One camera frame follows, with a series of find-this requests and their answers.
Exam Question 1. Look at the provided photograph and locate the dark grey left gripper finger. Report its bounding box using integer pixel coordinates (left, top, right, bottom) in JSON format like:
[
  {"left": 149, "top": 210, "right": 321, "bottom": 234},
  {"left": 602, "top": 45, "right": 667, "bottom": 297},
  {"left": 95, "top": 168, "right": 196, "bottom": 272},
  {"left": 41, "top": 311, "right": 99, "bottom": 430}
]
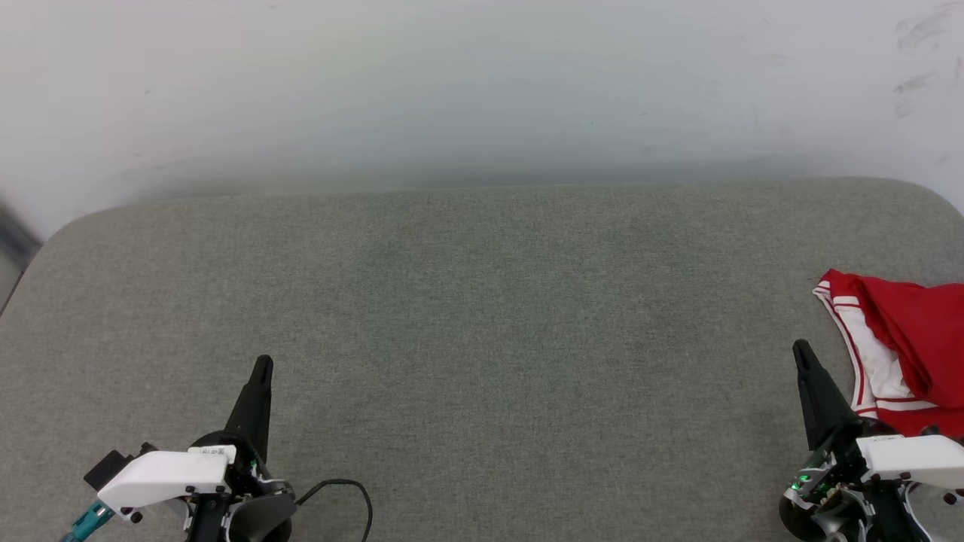
[{"left": 223, "top": 355, "right": 275, "bottom": 464}]

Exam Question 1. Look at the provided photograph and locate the red white basketball jersey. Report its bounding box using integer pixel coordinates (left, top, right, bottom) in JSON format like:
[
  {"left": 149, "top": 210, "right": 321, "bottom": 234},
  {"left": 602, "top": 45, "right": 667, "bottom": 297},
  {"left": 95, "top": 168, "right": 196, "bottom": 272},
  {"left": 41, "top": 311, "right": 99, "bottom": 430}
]
[{"left": 812, "top": 268, "right": 964, "bottom": 440}]

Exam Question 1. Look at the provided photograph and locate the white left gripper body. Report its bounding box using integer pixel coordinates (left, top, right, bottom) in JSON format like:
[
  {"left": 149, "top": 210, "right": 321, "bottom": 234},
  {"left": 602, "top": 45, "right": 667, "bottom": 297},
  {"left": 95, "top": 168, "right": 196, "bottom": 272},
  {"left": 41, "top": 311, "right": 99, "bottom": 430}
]
[{"left": 96, "top": 443, "right": 239, "bottom": 522}]

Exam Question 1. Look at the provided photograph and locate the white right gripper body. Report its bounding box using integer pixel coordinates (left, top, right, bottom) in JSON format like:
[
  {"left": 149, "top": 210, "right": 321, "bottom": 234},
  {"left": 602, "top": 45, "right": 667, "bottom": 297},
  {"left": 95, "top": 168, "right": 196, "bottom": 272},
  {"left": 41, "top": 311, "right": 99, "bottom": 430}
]
[{"left": 856, "top": 434, "right": 964, "bottom": 492}]

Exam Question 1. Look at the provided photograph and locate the grey fabric sofa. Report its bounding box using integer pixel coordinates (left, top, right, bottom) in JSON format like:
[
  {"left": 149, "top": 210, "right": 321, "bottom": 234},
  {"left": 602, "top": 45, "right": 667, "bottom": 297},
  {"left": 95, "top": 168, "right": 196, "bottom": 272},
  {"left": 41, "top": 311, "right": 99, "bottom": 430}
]
[{"left": 0, "top": 177, "right": 964, "bottom": 542}]

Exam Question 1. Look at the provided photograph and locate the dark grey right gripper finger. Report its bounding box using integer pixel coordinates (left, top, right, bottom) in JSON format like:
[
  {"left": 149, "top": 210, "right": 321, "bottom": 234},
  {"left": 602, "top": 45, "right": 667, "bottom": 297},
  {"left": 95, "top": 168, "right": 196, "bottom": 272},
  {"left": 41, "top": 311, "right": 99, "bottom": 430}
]
[{"left": 792, "top": 339, "right": 861, "bottom": 452}]

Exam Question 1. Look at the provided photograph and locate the teal cable connector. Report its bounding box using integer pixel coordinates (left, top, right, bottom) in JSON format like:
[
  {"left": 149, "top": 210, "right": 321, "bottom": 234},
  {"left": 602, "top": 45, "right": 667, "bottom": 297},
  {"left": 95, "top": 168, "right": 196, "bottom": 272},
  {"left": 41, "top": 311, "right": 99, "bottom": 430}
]
[{"left": 59, "top": 500, "right": 116, "bottom": 542}]

